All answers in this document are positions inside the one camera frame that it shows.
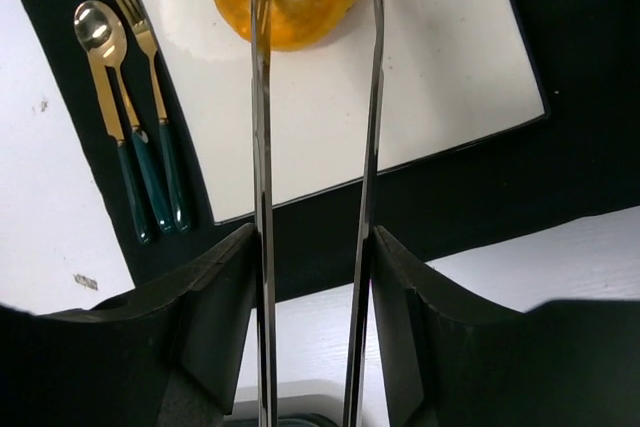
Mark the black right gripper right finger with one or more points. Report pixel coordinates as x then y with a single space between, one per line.
453 358

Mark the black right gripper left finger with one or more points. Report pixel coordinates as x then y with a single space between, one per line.
165 354

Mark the metal tongs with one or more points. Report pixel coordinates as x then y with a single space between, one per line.
260 18

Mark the black placemat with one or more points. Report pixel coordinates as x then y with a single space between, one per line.
67 239

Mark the gold knife green handle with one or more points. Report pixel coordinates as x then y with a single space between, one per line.
114 129

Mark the gold spoon green handle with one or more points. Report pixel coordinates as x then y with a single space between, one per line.
102 36

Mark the gold fork green handle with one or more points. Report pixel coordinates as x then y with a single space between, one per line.
140 26

